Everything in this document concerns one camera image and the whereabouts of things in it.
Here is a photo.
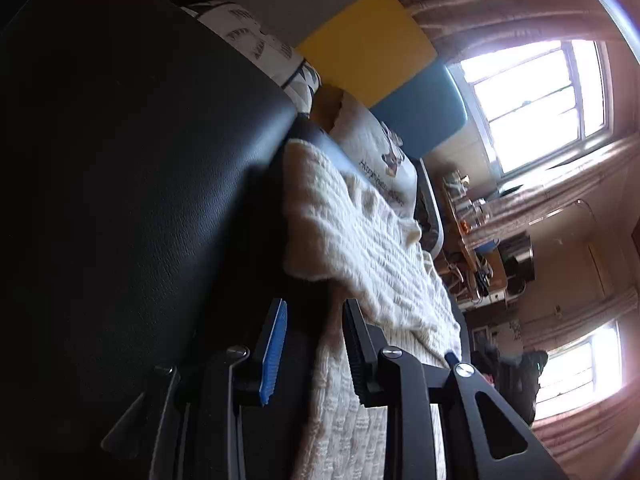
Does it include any small side window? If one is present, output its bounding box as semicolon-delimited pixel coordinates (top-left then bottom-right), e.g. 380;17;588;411
530;322;626;406

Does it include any cluster of glass jars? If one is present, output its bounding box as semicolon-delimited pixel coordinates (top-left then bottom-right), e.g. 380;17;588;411
442;172;488;231

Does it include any wooden desk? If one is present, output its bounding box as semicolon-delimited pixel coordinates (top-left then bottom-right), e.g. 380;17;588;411
440;180;511;306

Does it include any grey yellow blue sofa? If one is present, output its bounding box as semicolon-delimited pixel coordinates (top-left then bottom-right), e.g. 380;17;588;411
140;0;468;256

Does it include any triangle pattern pillow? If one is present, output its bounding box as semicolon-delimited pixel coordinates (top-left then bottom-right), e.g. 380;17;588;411
185;0;321;111

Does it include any black appliance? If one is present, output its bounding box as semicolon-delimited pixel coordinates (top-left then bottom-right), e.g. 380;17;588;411
500;235;536;291

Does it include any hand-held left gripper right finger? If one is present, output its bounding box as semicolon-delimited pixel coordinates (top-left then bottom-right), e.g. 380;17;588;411
342;298;568;480

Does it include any white knit sweater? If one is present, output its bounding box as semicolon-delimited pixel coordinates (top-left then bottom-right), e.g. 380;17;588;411
282;140;463;480

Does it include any deer print pillow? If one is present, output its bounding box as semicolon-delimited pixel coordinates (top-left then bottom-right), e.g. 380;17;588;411
330;95;421;218

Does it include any large barred window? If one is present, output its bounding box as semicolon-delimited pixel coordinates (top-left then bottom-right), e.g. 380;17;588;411
447;40;613;176

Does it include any pink patterned curtain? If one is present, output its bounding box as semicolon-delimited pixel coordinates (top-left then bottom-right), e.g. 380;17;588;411
530;390;640;461
480;135;640;241

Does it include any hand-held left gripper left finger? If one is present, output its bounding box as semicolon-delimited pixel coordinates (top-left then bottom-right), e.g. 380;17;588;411
100;298;289;480

